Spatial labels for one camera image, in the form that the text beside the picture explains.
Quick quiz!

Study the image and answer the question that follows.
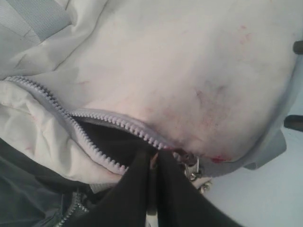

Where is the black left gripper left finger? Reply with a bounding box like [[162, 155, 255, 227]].
[[68, 150, 151, 227]]

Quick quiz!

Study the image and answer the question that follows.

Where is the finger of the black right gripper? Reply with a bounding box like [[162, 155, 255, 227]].
[[293, 40, 303, 55], [284, 115, 303, 131]]

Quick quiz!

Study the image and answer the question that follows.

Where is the white fabric backpack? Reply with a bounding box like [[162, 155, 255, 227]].
[[0, 0, 303, 227]]

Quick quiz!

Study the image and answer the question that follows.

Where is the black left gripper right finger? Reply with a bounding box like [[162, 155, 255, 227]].
[[157, 149, 239, 227]]

